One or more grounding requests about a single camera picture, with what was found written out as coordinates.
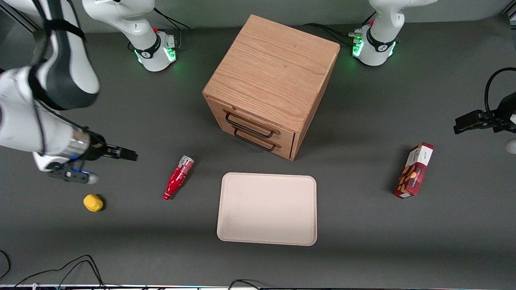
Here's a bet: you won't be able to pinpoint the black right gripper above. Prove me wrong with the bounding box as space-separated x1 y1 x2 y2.
83 131 138 162

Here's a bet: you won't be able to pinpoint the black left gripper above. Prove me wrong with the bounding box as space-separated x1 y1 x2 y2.
453 92 516 135

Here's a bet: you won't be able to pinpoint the red coke bottle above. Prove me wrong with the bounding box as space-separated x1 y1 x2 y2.
162 155 195 201

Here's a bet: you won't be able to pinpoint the beige plastic tray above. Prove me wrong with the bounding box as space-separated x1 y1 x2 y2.
216 172 318 247

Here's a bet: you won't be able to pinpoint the yellow lemon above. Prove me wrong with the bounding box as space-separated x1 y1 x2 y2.
83 194 104 213

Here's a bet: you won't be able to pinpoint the red snack box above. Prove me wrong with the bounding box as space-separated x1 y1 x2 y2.
393 142 435 199

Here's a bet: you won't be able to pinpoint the wooden drawer cabinet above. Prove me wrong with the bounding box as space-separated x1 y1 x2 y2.
202 14 341 162

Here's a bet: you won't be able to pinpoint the black looped gripper cable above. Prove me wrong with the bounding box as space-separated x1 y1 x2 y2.
485 67 516 121

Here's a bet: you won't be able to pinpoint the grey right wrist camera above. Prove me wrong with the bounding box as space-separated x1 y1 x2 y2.
48 162 99 185

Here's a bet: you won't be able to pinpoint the black table edge cable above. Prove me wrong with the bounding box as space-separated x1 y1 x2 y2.
0 250 11 280
12 254 107 289
227 279 264 290

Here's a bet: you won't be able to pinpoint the black metal drawer handle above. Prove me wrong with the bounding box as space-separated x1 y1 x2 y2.
225 111 275 139
233 128 277 152

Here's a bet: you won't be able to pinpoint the black base cables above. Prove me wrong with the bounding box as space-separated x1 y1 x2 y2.
152 6 191 50
303 12 376 47

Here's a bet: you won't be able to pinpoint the aluminium frame rail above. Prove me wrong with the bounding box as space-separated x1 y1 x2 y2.
0 7 42 33

